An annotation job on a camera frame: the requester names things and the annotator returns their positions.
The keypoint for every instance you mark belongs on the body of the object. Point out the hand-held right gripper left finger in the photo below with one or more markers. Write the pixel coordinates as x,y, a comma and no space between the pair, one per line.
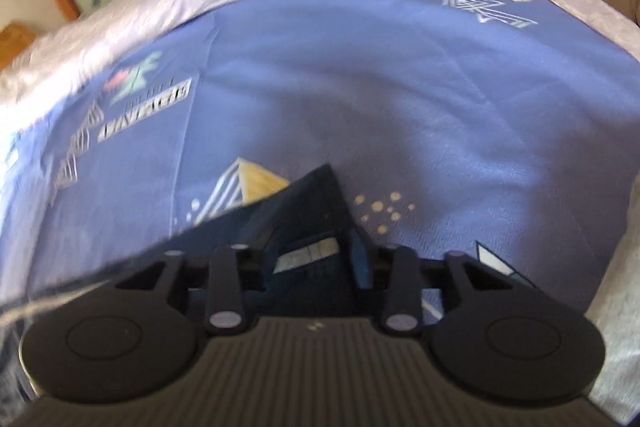
225,277

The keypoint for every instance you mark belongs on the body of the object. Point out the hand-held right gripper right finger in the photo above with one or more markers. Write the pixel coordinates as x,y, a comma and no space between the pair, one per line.
361,264

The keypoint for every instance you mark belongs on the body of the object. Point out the navy blue pants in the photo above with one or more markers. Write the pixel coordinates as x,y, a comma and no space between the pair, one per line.
300,217

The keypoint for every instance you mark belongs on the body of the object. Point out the blue printed bed sheet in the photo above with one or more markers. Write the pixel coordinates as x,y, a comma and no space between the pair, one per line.
375,107

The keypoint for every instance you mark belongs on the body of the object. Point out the wooden headboard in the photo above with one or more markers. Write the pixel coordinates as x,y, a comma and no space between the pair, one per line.
15,44

